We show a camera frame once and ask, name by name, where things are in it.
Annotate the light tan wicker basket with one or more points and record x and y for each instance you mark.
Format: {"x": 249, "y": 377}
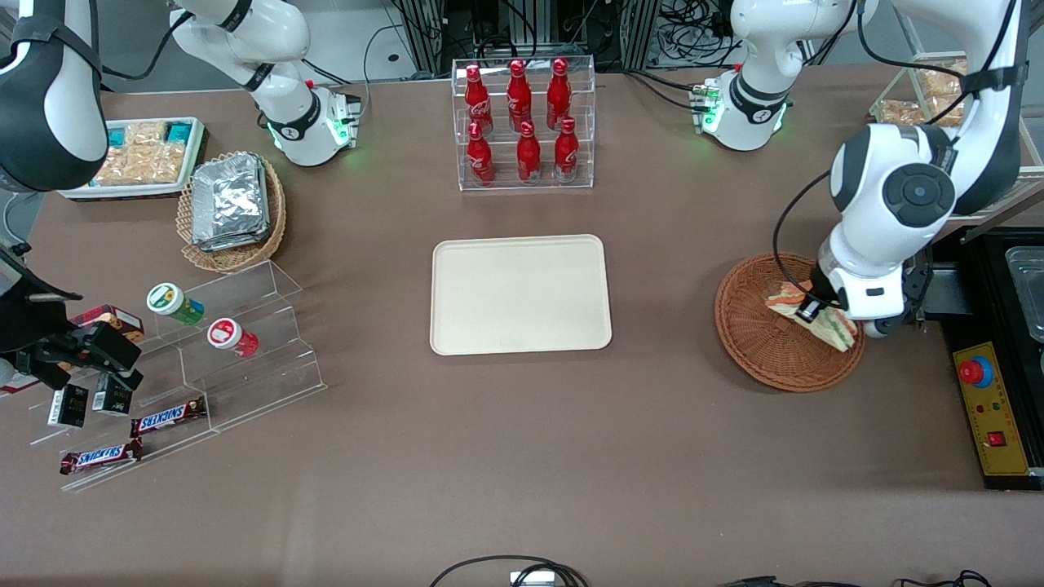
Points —
{"x": 236, "y": 257}

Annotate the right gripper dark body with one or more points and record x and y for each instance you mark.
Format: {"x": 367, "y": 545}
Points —
{"x": 28, "y": 322}

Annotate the clear cracker snack packet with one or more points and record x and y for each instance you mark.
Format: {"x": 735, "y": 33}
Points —
{"x": 143, "y": 163}

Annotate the triangular layered sandwich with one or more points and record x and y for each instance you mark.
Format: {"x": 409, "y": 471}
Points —
{"x": 836, "y": 330}

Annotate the yellow emergency stop panel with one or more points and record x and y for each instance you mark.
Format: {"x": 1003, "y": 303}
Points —
{"x": 999, "y": 408}

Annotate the aluminium profile frame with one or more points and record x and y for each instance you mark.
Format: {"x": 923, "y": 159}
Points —
{"x": 424, "y": 33}

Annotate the beige plastic tray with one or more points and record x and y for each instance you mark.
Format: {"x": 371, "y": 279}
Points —
{"x": 506, "y": 302}

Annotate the steel pan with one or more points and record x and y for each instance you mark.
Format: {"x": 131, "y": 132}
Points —
{"x": 1028, "y": 285}

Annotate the red cola bottle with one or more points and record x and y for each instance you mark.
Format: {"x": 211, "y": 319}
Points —
{"x": 477, "y": 98}
{"x": 528, "y": 153}
{"x": 519, "y": 94}
{"x": 567, "y": 151}
{"x": 559, "y": 91}
{"x": 479, "y": 155}

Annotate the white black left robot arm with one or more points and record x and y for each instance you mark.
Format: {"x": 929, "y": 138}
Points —
{"x": 897, "y": 196}

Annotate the black side bench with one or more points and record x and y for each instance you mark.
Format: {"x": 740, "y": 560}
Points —
{"x": 987, "y": 285}

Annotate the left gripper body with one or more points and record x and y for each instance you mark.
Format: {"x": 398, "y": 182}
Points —
{"x": 816, "y": 296}

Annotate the red brown carton box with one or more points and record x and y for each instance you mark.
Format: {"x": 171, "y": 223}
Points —
{"x": 114, "y": 318}

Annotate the green snack can white cap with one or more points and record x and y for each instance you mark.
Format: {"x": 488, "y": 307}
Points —
{"x": 167, "y": 299}

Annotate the brown table cloth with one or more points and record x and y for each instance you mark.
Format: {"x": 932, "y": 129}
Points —
{"x": 522, "y": 448}

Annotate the clear bag of snacks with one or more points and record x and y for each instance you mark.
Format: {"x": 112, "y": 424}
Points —
{"x": 901, "y": 110}
{"x": 938, "y": 77}

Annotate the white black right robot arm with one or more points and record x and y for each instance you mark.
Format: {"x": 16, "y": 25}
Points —
{"x": 49, "y": 98}

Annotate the Snickers chocolate bar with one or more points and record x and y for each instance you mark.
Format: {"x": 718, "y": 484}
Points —
{"x": 167, "y": 418}
{"x": 99, "y": 456}

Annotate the clear acrylic stepped stand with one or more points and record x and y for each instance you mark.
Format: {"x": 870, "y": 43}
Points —
{"x": 253, "y": 391}

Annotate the clear acrylic bottle rack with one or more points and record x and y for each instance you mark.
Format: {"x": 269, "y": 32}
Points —
{"x": 499, "y": 122}

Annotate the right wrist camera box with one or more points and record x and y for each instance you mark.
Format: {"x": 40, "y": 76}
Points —
{"x": 104, "y": 345}

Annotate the white rectangular snack tray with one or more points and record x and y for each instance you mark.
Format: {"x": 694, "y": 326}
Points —
{"x": 130, "y": 193}

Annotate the silver foil wrapped package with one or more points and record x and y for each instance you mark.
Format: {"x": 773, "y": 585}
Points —
{"x": 228, "y": 200}

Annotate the red capped snack can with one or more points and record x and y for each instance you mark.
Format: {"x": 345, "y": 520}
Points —
{"x": 224, "y": 334}

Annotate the dark brown wicker basket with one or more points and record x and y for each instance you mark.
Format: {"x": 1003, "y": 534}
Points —
{"x": 767, "y": 359}

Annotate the small black carton box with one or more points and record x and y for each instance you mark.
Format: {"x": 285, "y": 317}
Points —
{"x": 112, "y": 401}
{"x": 68, "y": 408}

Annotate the small teal snack packet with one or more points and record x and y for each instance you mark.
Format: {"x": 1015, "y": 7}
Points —
{"x": 118, "y": 136}
{"x": 177, "y": 130}

